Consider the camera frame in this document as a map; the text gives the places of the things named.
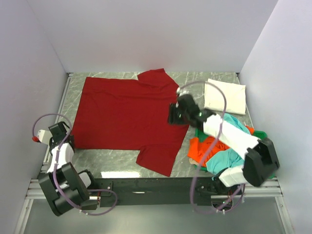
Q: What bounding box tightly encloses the red t shirt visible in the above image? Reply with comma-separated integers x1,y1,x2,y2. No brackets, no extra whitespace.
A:
72,69,188,176

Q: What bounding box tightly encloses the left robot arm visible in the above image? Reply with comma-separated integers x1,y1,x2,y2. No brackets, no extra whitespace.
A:
39,121,98,216

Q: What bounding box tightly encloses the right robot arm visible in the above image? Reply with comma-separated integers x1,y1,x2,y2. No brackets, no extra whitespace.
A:
168,94,280,195

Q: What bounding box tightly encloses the green plastic bin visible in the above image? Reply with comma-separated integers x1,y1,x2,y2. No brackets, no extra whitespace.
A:
195,126,276,180

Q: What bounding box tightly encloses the orange t shirt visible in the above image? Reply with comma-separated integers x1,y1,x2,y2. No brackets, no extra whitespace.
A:
187,125,255,168

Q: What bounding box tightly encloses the folded white t shirt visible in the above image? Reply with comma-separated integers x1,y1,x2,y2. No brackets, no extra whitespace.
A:
204,79,246,115

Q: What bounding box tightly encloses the teal t shirt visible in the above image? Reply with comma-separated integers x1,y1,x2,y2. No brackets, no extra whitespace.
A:
205,114,254,175

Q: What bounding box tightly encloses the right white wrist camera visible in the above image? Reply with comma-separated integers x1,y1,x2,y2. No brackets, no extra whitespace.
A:
176,88,190,97

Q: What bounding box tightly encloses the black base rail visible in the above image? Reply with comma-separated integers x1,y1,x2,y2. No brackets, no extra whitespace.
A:
94,177,239,206

